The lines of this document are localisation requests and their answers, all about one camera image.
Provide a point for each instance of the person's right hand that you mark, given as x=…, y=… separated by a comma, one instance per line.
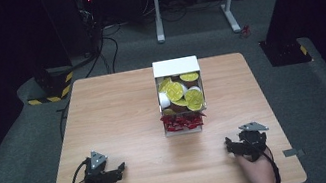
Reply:
x=256, y=169

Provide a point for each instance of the small red floor object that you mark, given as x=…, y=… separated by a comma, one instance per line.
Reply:
x=245, y=31

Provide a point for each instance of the pile of yellow-lid cups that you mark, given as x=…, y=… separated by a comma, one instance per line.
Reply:
x=175, y=91

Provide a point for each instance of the grey tape piece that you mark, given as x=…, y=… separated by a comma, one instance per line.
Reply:
x=293, y=152

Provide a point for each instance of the white compartment box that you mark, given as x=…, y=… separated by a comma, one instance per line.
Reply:
x=175, y=67

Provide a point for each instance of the pile of red packets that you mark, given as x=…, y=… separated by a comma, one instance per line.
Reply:
x=183, y=121

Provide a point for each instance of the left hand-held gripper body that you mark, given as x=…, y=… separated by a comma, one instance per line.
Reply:
x=96, y=171

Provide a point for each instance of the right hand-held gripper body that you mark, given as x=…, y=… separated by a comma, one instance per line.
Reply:
x=254, y=141

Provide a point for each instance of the dark equipment rack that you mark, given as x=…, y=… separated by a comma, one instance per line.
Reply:
x=85, y=13

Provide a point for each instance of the black yellow striped base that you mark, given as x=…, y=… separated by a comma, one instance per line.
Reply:
x=54, y=87

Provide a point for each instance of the black stand base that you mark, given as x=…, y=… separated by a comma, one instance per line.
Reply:
x=286, y=51

